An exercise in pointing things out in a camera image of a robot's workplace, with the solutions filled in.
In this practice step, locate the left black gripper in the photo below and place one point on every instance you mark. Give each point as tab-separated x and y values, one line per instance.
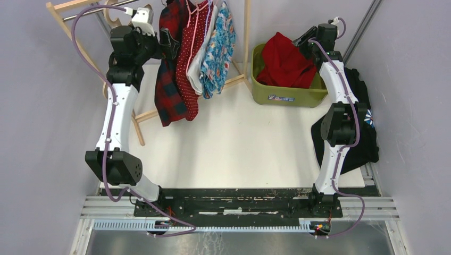
164	51

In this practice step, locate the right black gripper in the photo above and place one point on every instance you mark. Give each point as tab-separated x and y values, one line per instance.
302	41

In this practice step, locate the red pleated skirt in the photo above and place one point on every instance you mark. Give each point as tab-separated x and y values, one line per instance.
284	65

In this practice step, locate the red plaid shirt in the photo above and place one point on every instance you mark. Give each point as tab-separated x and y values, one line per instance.
168	102

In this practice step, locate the wooden hanger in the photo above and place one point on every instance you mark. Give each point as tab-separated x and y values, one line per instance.
114	18

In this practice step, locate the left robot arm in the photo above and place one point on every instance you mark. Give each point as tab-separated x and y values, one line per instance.
111	161

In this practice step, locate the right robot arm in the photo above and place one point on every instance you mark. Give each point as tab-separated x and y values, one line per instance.
341	125

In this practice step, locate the red polka dot garment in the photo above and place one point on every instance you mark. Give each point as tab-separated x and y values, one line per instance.
193	36

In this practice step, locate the blue floral garment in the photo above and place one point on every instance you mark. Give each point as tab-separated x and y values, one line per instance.
219	53

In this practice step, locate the green plastic basket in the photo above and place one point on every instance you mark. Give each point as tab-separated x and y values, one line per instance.
271	95

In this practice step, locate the wooden clothes rack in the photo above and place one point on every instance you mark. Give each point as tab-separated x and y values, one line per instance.
242	69

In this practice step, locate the black garment with flower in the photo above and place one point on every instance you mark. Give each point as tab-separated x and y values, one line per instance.
367	150

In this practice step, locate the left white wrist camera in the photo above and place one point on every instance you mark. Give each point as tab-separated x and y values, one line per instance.
141	20

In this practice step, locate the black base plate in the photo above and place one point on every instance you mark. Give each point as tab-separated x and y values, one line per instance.
272	207

